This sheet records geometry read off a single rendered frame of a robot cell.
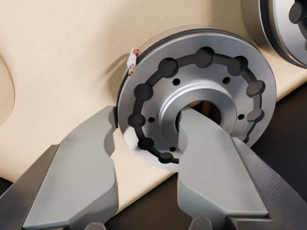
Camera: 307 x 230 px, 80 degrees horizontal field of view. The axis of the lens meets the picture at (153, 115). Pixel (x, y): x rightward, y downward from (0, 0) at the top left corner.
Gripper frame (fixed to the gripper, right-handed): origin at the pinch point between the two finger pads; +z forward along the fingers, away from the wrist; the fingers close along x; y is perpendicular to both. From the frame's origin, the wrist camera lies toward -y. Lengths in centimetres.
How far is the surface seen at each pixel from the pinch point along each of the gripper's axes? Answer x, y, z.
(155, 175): 0.7, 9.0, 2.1
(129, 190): -2.1, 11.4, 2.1
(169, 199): 2.0, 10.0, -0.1
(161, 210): 1.1, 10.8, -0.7
